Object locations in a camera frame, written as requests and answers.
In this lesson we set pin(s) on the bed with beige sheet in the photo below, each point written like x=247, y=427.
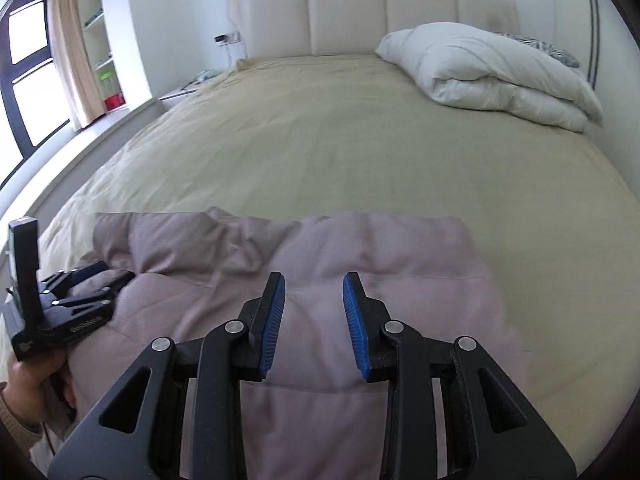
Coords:
x=325, y=135

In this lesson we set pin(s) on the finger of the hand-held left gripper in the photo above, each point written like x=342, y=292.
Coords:
x=85, y=271
x=107, y=285

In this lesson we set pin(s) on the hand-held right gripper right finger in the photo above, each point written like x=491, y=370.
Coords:
x=355, y=320

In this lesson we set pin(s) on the green plastic item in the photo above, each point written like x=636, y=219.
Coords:
x=107, y=80

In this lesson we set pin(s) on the wall socket with plug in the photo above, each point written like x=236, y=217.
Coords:
x=226, y=37

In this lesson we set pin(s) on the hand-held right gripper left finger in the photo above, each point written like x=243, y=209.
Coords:
x=272, y=320

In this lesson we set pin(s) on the white folded duvet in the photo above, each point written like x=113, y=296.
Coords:
x=475, y=75

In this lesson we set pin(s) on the white wall shelf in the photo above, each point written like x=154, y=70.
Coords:
x=100, y=20

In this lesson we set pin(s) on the small white device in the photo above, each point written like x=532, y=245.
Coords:
x=207, y=75

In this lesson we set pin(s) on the white nightstand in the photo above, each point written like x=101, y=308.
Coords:
x=180, y=94

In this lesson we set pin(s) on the beige curtain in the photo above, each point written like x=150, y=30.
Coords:
x=75, y=50

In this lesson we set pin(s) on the red box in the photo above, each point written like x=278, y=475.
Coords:
x=113, y=102

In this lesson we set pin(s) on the person's left forearm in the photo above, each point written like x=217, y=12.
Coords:
x=15, y=415

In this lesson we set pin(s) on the person's left hand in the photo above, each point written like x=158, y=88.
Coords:
x=35, y=385

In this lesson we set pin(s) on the black framed window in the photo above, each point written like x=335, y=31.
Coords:
x=30, y=85

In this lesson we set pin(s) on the zebra print pillow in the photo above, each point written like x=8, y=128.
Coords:
x=550, y=50

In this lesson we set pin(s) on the beige padded headboard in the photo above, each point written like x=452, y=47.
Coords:
x=350, y=15

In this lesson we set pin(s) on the pink quilted hooded coat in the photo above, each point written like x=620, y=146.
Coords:
x=325, y=250

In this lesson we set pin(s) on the white window ledge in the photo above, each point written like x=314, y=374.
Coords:
x=75, y=150

